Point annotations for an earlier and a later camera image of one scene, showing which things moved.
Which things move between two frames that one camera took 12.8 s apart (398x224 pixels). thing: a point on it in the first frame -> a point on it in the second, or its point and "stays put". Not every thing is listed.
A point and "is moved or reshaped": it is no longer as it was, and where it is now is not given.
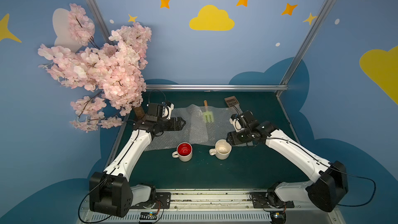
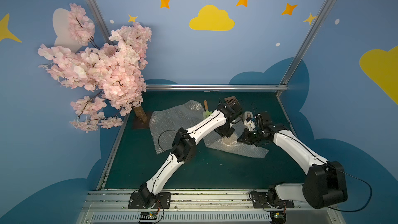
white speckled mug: (222, 150) is moved or reshaped
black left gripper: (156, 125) -> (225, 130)
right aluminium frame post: (312, 33) stays put
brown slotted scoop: (232, 102) stays put
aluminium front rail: (218, 206) stays put
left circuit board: (148, 217) stays put
